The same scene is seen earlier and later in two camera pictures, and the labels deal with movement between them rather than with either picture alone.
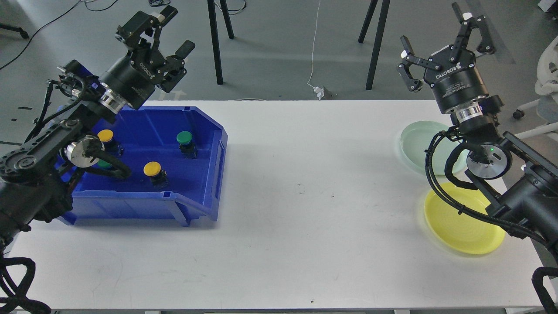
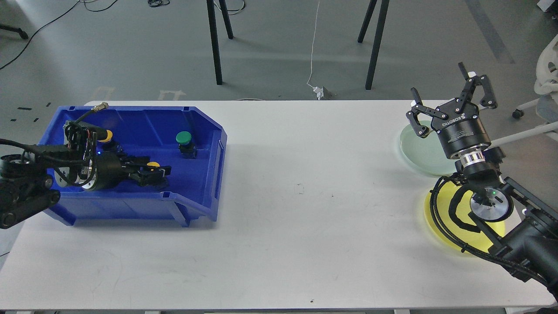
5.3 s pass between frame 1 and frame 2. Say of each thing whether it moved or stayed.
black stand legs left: stayed
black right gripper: moved
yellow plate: stayed
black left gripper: moved
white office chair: stayed
